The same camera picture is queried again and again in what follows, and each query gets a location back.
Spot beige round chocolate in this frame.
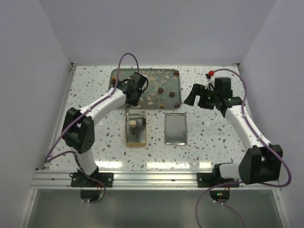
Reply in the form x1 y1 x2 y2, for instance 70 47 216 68
129 120 137 127

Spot gold tin box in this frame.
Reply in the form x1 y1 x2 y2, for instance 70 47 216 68
124 110 147 147

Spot metal tongs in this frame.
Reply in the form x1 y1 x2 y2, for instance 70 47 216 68
125 104 130 116

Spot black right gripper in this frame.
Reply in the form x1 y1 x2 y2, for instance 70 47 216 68
184 83 220 110

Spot blue floral serving tray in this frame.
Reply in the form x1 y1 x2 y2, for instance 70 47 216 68
109 68 182 110

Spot aluminium front rail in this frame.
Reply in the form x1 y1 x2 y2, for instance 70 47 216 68
30 171 281 190

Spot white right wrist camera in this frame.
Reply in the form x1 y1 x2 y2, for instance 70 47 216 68
205 70 215 91

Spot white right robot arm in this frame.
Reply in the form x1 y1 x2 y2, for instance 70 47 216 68
184 77 283 187

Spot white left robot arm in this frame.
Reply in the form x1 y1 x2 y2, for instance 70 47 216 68
61 72 149 187

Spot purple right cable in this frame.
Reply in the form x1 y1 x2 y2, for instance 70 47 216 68
195 68 293 228

